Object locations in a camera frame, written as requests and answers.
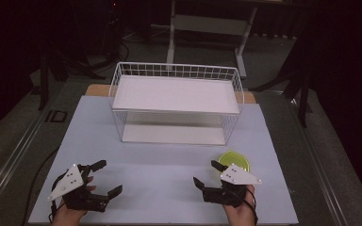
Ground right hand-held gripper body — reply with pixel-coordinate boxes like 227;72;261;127
202;163;263;209

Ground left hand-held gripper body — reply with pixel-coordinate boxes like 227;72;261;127
47;163;109;213

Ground green plate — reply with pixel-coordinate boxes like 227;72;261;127
218;150;252;173

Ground white wire rack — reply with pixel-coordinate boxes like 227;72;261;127
107;61;246;147

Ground person's right hand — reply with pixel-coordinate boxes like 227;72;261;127
222;184;258;226

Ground person's left hand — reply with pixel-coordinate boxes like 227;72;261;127
51;175;97;226

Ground pale table mat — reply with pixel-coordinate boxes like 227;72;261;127
27;95;300;226

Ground black tripod stand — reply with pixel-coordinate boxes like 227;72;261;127
37;43;107;111
249;31;316;128

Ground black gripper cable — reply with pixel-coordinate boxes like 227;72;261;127
240;187;259;226
47;174;69;222

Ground black floor cable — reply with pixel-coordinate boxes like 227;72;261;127
21;145;61;226

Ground metal floor rail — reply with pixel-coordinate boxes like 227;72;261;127
289;97;351;226
0;103;62;215

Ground white metal stand frame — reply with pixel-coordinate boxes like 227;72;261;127
165;0;259;79

